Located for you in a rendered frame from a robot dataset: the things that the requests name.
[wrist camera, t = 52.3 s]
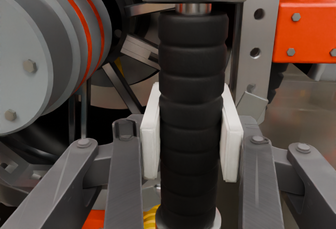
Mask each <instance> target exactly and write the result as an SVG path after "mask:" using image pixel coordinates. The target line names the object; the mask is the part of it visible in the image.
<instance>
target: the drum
mask: <svg viewBox="0 0 336 229"><path fill-rule="evenodd" d="M111 44H112V24H111V20H110V16H109V13H108V11H107V8H106V7H105V5H104V3H103V1H102V0H0V136H2V135H8V134H12V133H15V132H18V131H20V130H22V129H24V128H26V127H28V126H29V125H31V124H32V123H33V122H34V121H35V120H36V119H37V118H39V117H40V116H43V115H46V114H48V113H50V112H52V111H54V110H55V109H57V108H58V107H60V106H61V105H62V104H63V103H64V102H65V101H66V100H67V99H68V98H69V97H70V96H71V95H72V94H74V93H75V92H76V91H77V90H78V88H79V87H80V86H81V85H82V84H83V83H84V82H85V81H86V80H87V79H89V78H90V77H91V76H92V74H93V73H94V72H95V71H96V70H97V69H98V68H99V67H100V66H101V65H102V63H103V62H104V61H105V59H106V57H107V56H108V53H109V51H110V47H111Z"/></svg>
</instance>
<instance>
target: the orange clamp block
mask: <svg viewBox="0 0 336 229"><path fill-rule="evenodd" d="M271 61H272V62H273V63H302V64H336V0H279V5H278V13H277V21H276V29H275V37H274V45H273V53H272V60H271Z"/></svg>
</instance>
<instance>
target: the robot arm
mask: <svg viewBox="0 0 336 229"><path fill-rule="evenodd" d="M160 95H161V92H160V91H159V82H155V83H154V84H153V87H152V90H151V93H150V96H149V100H148V103H147V106H146V110H145V113H144V114H131V115H130V116H128V117H127V118H120V119H117V120H115V121H114V122H113V123H112V133H113V142H112V143H109V144H104V145H98V142H97V141H96V140H95V139H93V138H80V139H78V140H76V141H74V142H73V143H71V145H70V146H69V147H68V148H67V149H66V150H65V152H64V153H63V154H62V155H61V156H60V158H59V159H58V160H57V161H56V162H55V164H54V165H53V166H52V167H51V168H50V169H49V171H48V172H47V173H46V174H45V175H44V177H43V178H42V179H41V180H40V181H39V183H38V184H37V185H36V186H35V187H34V189H33V190H32V191H31V192H30V193H29V194H28V196H27V197H26V198H25V199H24V200H23V202H22V203H21V204H20V205H19V206H18V208H17V209H16V210H15V211H14V212H13V213H12V215H11V216H10V217H9V218H8V219H7V221H6V222H5V223H4V224H3V225H2V227H1V228H0V229H82V227H83V225H84V223H85V221H86V219H87V217H88V215H89V213H90V211H91V209H92V208H93V206H94V204H95V202H96V200H97V198H98V196H99V194H100V192H101V190H102V187H103V185H107V184H108V188H107V196H106V205H105V214H104V223H103V229H144V215H143V196H142V178H144V180H155V178H157V173H158V166H159V159H160V152H161V138H160V121H161V116H160V107H159V97H160ZM221 96H222V97H223V109H222V117H221V119H220V122H221V131H220V141H219V156H220V162H221V169H222V175H223V180H225V182H229V183H236V182H237V181H239V174H240V181H239V190H238V196H239V205H238V229H285V227H284V221H283V214H282V207H281V201H280V194H279V190H280V191H281V195H282V197H283V199H284V201H285V203H286V205H287V207H288V209H289V210H290V212H291V214H292V216H293V218H294V220H295V222H296V224H297V225H298V227H299V229H336V170H335V169H334V168H333V167H332V166H331V165H330V163H329V162H328V161H327V160H326V159H325V158H324V157H323V156H322V154H321V153H320V152H319V151H318V150H317V149H316V148H315V147H313V146H311V145H309V144H307V143H303V142H301V143H299V142H296V143H292V144H290V145H289V146H288V150H286V149H281V148H277V147H274V146H272V143H271V141H270V140H269V139H268V138H267V137H264V136H263V134H262V132H261V130H260V128H259V126H258V123H257V121H256V120H255V119H254V118H253V117H251V116H243V115H238V113H237V110H236V107H235V104H234V102H233V99H232V96H231V93H230V90H229V87H228V85H227V84H226V83H224V92H223V93H222V95H221ZM141 174H142V176H141Z"/></svg>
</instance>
